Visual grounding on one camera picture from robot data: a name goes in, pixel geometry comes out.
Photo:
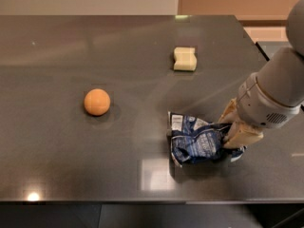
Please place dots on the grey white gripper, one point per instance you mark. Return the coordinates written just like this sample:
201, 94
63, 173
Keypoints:
258, 105

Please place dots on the yellow sponge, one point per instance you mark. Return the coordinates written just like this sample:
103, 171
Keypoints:
185, 59

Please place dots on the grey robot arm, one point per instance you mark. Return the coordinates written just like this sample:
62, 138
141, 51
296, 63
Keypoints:
272, 96

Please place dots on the orange ball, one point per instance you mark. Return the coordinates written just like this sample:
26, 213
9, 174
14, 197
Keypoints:
97, 102

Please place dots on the blue chip bag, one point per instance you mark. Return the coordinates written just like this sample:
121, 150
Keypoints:
193, 140

